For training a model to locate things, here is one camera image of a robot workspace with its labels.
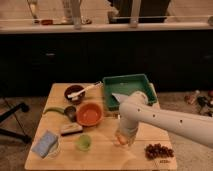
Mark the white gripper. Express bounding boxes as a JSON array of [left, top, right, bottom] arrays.
[[114, 120, 138, 147]]

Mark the yellow apple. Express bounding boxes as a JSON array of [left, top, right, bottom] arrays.
[[119, 136, 128, 145]]

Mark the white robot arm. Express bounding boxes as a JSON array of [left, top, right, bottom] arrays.
[[113, 91, 213, 148]]

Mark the small green cup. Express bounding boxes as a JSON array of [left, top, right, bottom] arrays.
[[76, 134, 92, 151]]

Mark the small metal cup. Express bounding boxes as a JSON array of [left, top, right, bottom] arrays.
[[64, 106, 76, 122]]

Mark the bunch of red grapes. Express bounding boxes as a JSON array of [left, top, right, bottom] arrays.
[[145, 143, 174, 160]]

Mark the grey cloth in tray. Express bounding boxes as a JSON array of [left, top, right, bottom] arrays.
[[112, 93, 128, 103]]

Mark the orange bowl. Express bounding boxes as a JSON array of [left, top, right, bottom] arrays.
[[77, 103, 103, 127]]

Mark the green plastic tray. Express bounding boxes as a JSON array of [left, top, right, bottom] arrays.
[[102, 74, 157, 111]]

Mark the brown block eraser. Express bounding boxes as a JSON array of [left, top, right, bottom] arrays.
[[60, 123, 83, 136]]

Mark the dark brown bowl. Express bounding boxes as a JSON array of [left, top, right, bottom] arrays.
[[64, 85, 85, 105]]

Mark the clear glass dish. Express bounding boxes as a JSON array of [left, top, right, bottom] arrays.
[[48, 142, 60, 158]]

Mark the blue sponge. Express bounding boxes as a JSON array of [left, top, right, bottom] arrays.
[[31, 131, 58, 158]]

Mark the black office chair base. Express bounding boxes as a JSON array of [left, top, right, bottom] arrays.
[[0, 101, 33, 144]]

